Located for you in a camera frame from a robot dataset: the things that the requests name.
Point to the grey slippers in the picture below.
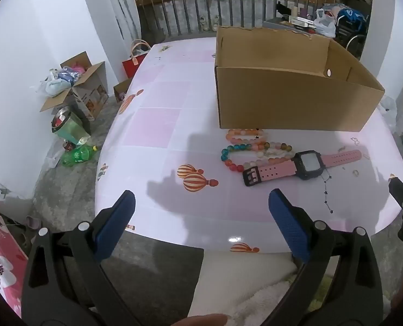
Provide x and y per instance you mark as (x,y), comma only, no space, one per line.
(33,222)

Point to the person's white fleece clothing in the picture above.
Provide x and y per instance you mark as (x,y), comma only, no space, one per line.
(255,298)

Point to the small cardboard box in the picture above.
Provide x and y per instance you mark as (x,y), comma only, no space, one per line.
(121,90)

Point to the green plastic bottle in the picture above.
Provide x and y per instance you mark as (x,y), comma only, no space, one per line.
(77,156)

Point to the white shopping bag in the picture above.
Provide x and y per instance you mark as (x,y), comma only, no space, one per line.
(325,23)

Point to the pair of white shoes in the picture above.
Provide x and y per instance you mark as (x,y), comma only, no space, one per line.
(209,23)

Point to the metal railing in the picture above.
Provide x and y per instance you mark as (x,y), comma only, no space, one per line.
(242,3)

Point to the open cardboard box with clothes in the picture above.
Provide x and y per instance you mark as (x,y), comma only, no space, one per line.
(86,91)

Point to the brown cardboard box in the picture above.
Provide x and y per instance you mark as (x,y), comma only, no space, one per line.
(289,98)

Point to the metal pot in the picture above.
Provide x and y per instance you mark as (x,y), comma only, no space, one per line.
(61,119)

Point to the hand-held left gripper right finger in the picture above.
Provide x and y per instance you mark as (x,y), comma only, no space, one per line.
(289,225)

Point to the white curtain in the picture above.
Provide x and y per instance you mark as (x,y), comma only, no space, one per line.
(125,3)

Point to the white plastic bag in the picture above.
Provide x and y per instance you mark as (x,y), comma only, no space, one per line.
(52,86)

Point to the wheelchair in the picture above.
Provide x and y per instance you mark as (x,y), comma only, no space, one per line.
(352,23)

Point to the person's left hand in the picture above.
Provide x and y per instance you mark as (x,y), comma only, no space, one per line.
(201,321)

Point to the red gift bag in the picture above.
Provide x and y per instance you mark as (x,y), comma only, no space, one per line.
(131,66)

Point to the pink floral bag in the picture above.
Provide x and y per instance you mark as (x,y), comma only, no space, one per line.
(2,261)

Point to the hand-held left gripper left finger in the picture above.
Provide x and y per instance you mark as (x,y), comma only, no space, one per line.
(114,225)

